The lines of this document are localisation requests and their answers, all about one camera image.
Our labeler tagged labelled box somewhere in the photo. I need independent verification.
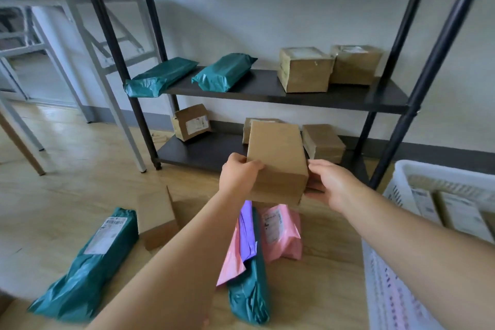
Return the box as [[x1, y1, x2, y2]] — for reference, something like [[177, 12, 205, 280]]
[[171, 104, 212, 142]]

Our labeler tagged tall brown cardboard box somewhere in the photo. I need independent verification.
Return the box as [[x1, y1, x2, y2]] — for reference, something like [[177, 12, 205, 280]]
[[277, 46, 335, 94]]

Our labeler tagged person's right hand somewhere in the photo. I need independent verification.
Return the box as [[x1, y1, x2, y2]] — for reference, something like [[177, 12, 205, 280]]
[[304, 158, 364, 215]]

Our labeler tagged medium pale-top cardboard box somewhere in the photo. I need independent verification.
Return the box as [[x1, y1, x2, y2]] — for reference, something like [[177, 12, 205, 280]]
[[245, 120, 310, 206]]

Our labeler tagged grey metal frame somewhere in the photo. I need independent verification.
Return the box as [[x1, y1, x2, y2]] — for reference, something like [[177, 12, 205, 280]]
[[0, 0, 163, 174]]

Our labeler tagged pink purple teal mailers pile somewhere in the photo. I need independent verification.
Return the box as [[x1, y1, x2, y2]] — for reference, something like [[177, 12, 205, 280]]
[[216, 204, 302, 288]]

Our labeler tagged taped box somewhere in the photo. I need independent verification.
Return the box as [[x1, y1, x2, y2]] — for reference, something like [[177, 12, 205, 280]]
[[242, 118, 283, 145]]

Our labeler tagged white plastic crate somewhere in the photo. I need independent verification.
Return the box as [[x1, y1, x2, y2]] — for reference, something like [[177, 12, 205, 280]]
[[361, 159, 495, 330]]

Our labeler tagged small cardboard parcel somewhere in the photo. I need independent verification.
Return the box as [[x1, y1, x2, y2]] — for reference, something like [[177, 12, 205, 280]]
[[409, 186, 443, 226]]

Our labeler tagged person's left forearm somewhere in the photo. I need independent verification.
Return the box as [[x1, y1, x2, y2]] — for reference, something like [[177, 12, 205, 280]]
[[87, 190, 252, 330]]

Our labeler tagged person's left hand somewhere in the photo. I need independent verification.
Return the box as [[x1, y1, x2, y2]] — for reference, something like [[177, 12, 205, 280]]
[[218, 152, 266, 203]]

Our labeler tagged black metal shelf rack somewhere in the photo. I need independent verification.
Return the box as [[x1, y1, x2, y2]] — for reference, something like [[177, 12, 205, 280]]
[[73, 0, 495, 190]]

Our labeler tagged small square cardboard box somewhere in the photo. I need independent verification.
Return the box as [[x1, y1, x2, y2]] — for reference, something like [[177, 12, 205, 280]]
[[329, 44, 384, 86]]

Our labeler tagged long white label cardboard box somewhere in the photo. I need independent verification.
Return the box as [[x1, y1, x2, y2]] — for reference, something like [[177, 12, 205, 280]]
[[435, 191, 495, 244]]

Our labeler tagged pile of cardboard boxes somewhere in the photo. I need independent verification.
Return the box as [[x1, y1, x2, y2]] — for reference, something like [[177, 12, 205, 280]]
[[136, 186, 179, 252]]

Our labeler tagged person's right forearm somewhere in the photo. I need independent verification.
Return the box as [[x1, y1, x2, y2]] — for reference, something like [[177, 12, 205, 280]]
[[340, 186, 495, 330]]

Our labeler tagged plain brown box shelf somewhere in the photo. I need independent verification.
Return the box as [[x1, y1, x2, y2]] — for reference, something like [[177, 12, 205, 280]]
[[301, 124, 347, 165]]

